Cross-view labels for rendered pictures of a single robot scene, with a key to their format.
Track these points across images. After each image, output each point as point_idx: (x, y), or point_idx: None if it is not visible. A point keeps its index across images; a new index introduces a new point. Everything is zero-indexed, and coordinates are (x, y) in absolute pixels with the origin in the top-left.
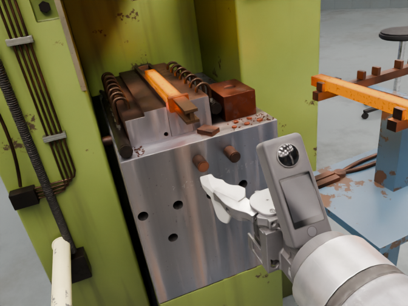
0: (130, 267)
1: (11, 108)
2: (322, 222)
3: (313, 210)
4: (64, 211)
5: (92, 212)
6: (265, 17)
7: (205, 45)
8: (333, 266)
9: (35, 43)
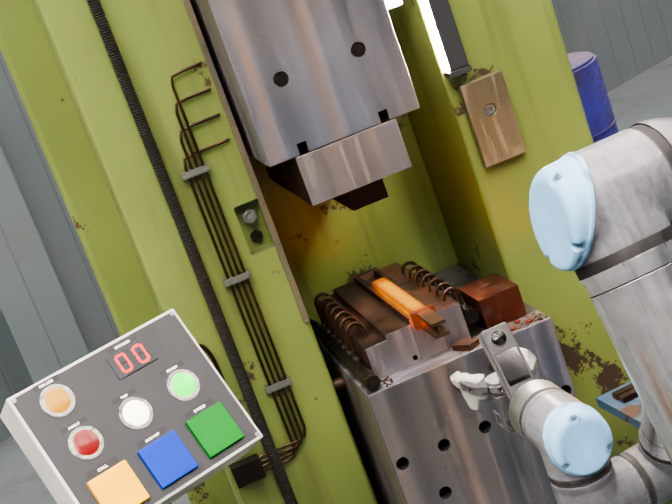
0: None
1: (231, 356)
2: (530, 379)
3: (522, 372)
4: (294, 489)
5: (330, 488)
6: (520, 188)
7: (453, 225)
8: (523, 394)
9: (251, 277)
